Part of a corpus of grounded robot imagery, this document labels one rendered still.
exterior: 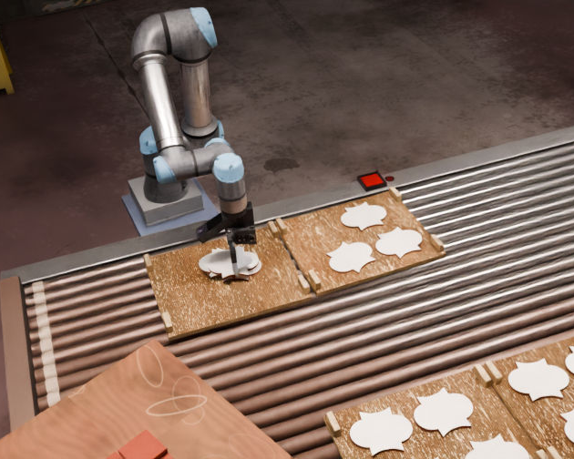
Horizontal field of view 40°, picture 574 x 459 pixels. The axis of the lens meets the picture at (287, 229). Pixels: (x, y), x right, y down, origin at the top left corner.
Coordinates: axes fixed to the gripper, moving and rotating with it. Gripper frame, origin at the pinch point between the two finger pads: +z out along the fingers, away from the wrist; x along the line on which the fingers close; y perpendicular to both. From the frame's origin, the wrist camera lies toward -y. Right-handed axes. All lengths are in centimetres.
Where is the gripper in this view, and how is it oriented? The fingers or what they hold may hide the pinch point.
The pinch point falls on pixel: (233, 262)
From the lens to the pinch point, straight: 226.6
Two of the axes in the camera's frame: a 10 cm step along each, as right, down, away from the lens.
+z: 0.6, 7.8, 6.2
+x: -1.5, -6.1, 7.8
